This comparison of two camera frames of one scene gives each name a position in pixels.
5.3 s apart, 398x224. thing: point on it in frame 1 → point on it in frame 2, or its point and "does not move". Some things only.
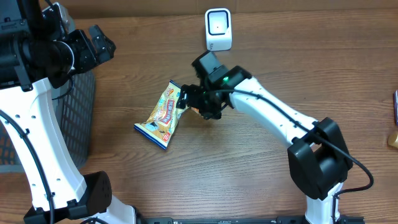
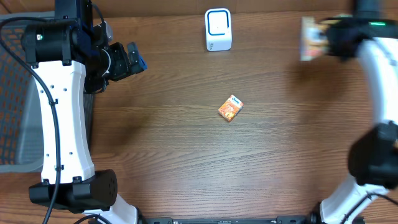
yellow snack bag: (161, 125) → (313, 38)
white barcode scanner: (218, 28) does not move
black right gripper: (188, 97) → (343, 55)
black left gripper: (89, 56) → (124, 67)
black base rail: (339, 219) does not move
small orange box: (197, 111) → (230, 109)
